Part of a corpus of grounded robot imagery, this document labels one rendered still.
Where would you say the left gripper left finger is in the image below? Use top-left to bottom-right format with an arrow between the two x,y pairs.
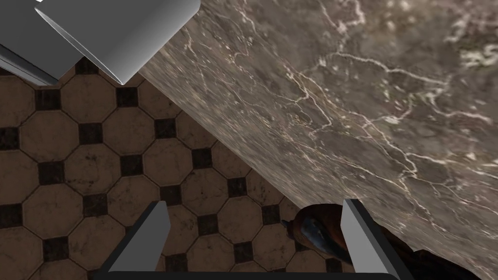
94,200 -> 172,273

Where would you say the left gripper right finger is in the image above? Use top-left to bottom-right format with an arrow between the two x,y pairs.
340,198 -> 415,280

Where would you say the brown and blue round knob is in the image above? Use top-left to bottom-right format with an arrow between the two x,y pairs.
281,203 -> 356,266

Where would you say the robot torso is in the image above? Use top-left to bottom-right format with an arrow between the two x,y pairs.
0,0 -> 202,87

